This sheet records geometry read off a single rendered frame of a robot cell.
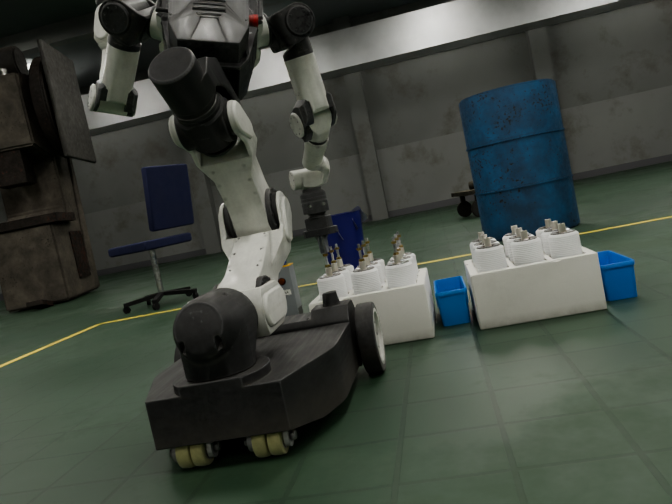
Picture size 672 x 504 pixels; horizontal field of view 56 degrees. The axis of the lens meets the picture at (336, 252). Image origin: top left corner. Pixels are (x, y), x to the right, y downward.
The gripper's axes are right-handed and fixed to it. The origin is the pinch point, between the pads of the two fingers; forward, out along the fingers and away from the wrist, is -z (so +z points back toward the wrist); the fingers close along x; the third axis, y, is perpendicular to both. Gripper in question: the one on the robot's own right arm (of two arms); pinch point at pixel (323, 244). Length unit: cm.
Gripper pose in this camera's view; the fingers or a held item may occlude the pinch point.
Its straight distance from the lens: 215.5
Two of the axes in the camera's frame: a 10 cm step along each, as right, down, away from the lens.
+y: -3.5, 1.5, -9.2
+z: -2.0, -9.8, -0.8
